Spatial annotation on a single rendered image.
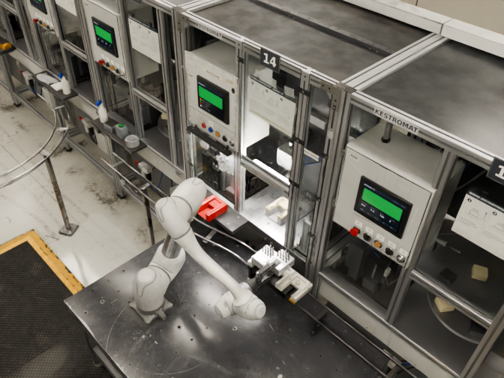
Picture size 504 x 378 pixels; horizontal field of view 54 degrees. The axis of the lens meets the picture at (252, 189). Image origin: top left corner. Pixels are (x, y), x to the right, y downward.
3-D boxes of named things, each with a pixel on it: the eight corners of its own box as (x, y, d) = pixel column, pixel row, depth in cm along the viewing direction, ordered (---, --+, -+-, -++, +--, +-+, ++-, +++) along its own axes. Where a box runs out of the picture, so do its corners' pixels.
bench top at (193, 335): (64, 304, 282) (63, 300, 280) (205, 216, 340) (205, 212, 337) (246, 524, 204) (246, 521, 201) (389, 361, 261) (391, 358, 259)
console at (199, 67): (185, 123, 295) (180, 52, 265) (220, 106, 311) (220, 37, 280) (232, 154, 273) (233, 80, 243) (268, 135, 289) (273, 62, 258)
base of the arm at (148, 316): (151, 330, 267) (150, 324, 263) (128, 305, 279) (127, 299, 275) (178, 310, 277) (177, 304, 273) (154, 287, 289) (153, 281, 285)
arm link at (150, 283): (129, 305, 272) (124, 280, 257) (147, 281, 284) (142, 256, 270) (154, 316, 267) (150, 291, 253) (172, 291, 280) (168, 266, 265)
